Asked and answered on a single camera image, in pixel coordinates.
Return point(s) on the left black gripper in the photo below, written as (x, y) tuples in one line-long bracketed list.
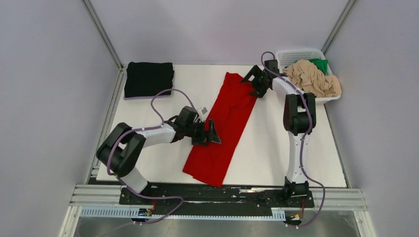
[(207, 136)]

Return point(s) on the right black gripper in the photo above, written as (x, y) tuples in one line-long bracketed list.
[(259, 92)]

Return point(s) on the red t-shirt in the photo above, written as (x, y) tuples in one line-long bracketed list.
[(230, 114)]

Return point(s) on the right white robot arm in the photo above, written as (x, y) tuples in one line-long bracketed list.
[(299, 119)]

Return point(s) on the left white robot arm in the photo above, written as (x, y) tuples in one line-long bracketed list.
[(121, 149)]

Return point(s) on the beige t-shirt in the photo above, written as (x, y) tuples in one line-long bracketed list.
[(320, 85)]

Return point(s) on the green t-shirt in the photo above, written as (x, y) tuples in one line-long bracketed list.
[(313, 66)]

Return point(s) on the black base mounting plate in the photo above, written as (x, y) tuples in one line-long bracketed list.
[(205, 200)]

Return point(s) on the folded black t-shirt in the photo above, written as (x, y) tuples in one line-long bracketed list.
[(146, 79)]

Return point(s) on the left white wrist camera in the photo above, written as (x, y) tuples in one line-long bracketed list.
[(202, 113)]

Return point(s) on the right aluminium frame post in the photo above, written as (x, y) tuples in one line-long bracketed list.
[(338, 25)]

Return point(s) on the aluminium frame post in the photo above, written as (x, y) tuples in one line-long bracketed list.
[(338, 25), (102, 32)]

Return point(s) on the left aluminium frame post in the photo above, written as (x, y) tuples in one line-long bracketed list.
[(102, 32)]

